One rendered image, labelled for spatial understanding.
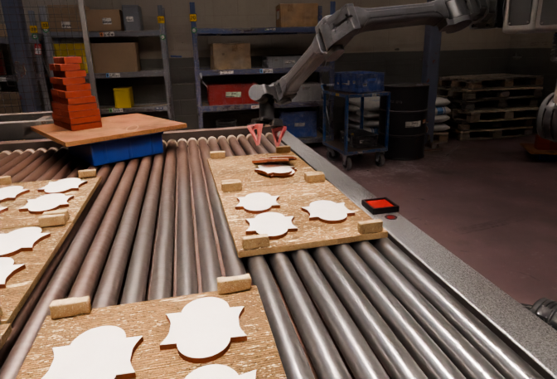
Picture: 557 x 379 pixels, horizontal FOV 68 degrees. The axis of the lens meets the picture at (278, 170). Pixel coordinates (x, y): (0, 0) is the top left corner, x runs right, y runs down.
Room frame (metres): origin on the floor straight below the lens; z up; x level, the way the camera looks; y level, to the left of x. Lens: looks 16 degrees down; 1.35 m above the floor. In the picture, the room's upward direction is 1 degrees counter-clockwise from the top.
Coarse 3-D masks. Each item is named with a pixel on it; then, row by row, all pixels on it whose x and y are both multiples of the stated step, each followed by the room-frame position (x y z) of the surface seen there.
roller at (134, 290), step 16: (160, 160) 1.65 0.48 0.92; (160, 176) 1.46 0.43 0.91; (144, 208) 1.11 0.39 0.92; (144, 224) 0.99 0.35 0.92; (144, 240) 0.90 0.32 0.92; (144, 256) 0.82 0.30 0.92; (128, 272) 0.76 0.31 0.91; (144, 272) 0.76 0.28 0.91; (128, 288) 0.69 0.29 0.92; (144, 288) 0.71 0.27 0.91
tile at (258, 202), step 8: (256, 192) 1.14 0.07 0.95; (240, 200) 1.08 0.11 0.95; (248, 200) 1.08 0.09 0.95; (256, 200) 1.08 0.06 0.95; (264, 200) 1.08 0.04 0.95; (272, 200) 1.08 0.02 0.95; (240, 208) 1.04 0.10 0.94; (248, 208) 1.02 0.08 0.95; (256, 208) 1.02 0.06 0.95; (264, 208) 1.01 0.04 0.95
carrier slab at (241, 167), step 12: (240, 156) 1.61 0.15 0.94; (252, 156) 1.61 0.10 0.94; (264, 156) 1.60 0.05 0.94; (276, 156) 1.60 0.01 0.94; (216, 168) 1.44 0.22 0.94; (228, 168) 1.44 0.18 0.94; (240, 168) 1.43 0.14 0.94; (252, 168) 1.43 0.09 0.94; (300, 168) 1.41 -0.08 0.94; (312, 168) 1.41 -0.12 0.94; (216, 180) 1.30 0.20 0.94; (240, 180) 1.30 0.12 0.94; (252, 180) 1.29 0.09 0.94; (264, 180) 1.29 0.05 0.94; (276, 180) 1.29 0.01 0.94; (288, 180) 1.28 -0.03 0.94; (300, 180) 1.28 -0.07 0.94
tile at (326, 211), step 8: (304, 208) 1.01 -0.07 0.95; (312, 208) 1.01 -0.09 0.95; (320, 208) 1.00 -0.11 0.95; (328, 208) 1.00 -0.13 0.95; (336, 208) 1.00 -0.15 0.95; (344, 208) 1.00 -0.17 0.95; (312, 216) 0.95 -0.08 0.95; (320, 216) 0.95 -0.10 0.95; (328, 216) 0.95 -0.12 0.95; (336, 216) 0.95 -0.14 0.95; (344, 216) 0.95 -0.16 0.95
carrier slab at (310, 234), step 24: (240, 192) 1.17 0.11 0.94; (264, 192) 1.17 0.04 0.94; (288, 192) 1.16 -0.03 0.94; (312, 192) 1.16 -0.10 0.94; (336, 192) 1.15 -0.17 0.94; (240, 216) 0.99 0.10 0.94; (360, 216) 0.97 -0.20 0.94; (240, 240) 0.85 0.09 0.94; (288, 240) 0.85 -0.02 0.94; (312, 240) 0.84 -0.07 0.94; (336, 240) 0.85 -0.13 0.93; (360, 240) 0.86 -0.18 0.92
